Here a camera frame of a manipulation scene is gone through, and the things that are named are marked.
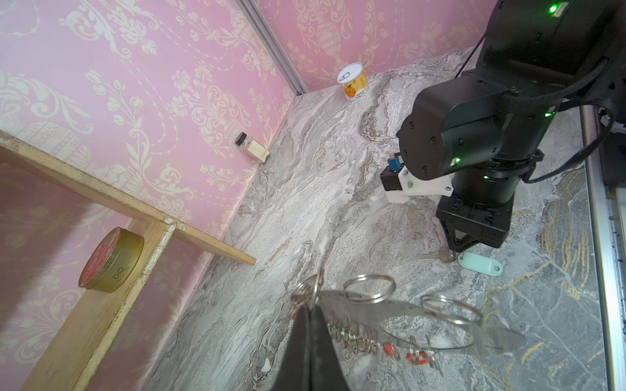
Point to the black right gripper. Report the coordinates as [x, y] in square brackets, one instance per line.
[466, 225]

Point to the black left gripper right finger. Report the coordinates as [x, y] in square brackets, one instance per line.
[326, 372]

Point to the red gold round tin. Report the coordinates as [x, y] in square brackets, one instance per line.
[111, 262]

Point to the orange fruit can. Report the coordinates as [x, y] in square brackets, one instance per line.
[354, 82]

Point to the spice jar black lid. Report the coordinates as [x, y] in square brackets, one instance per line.
[253, 148]

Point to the wooden two-tier shelf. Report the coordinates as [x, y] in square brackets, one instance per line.
[77, 350]

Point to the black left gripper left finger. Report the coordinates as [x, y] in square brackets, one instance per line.
[294, 373]

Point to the mint green key tag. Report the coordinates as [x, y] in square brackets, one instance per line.
[480, 264]

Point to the aluminium corner post right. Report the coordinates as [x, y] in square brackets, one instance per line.
[273, 46]

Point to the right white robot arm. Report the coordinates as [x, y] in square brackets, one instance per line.
[484, 127]

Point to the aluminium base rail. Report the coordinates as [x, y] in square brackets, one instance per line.
[607, 207]

